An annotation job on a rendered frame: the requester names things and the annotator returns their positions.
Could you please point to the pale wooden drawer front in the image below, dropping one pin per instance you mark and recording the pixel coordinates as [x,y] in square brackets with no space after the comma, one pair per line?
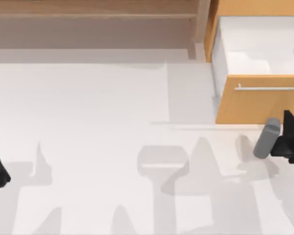
[254,107]

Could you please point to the white drawer box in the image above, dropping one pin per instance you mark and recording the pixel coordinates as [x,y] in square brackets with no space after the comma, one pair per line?
[259,44]

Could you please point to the wooden cabinet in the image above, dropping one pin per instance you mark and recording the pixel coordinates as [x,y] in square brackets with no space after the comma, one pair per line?
[210,29]

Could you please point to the open wooden shelf unit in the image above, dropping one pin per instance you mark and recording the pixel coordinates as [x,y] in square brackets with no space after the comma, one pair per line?
[93,14]

